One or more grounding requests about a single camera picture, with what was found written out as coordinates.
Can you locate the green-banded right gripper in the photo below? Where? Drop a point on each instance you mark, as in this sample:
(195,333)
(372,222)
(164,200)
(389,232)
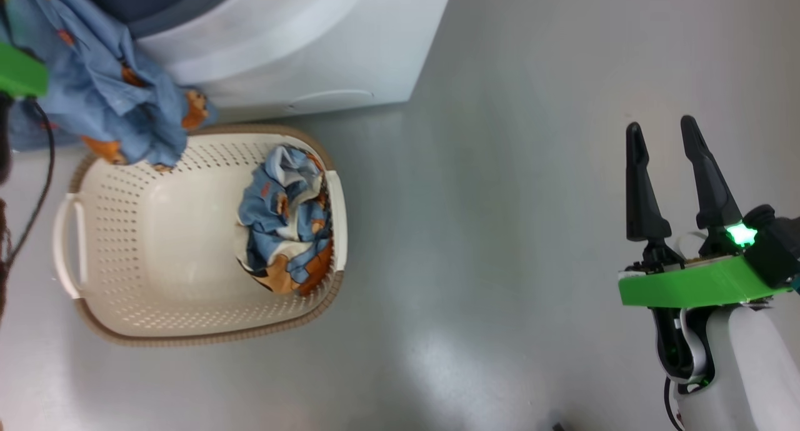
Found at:
(687,284)

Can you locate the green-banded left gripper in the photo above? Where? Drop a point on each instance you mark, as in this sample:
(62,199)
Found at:
(22,72)

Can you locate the blue bear-print garment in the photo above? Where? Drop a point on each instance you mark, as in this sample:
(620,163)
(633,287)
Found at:
(106,87)

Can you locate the blue orange white bear garment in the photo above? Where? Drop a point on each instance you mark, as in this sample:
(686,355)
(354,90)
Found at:
(287,231)

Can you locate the grey rubber door gasket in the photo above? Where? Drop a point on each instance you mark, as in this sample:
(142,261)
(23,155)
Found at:
(187,9)

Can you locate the cream perforated laundry basket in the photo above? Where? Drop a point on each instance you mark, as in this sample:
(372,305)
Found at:
(156,243)

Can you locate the white washing machine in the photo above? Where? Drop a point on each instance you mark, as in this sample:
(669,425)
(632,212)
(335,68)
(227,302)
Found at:
(325,44)

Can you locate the round white filter cover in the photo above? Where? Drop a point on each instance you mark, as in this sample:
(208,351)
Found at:
(331,100)

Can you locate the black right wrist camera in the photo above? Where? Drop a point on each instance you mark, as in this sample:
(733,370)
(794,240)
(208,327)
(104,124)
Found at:
(775,250)

